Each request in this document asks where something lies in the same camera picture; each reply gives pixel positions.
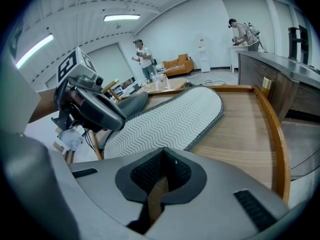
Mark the white low console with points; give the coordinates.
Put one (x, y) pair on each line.
(125, 89)

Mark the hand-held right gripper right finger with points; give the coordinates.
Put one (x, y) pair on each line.
(225, 204)

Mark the person's left hand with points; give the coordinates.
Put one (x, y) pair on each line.
(75, 97)

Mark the white water dispenser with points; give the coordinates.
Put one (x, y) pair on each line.
(203, 56)

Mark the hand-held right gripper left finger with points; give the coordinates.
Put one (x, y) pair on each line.
(100, 184)

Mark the person's left forearm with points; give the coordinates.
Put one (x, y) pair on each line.
(43, 106)

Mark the wooden tray cart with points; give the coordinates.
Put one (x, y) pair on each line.
(245, 134)

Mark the oval wooden coffee table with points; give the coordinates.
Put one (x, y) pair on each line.
(175, 84)

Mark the ceiling light panel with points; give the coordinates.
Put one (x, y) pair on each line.
(35, 50)
(122, 17)

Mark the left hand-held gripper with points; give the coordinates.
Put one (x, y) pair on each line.
(75, 69)

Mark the striped blanket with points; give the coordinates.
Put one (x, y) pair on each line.
(172, 67)

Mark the dark vanity cabinet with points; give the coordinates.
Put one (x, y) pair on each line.
(270, 79)

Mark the orange sofa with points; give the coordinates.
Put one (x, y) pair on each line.
(180, 65)

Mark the white cabinet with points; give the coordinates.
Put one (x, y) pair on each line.
(232, 59)

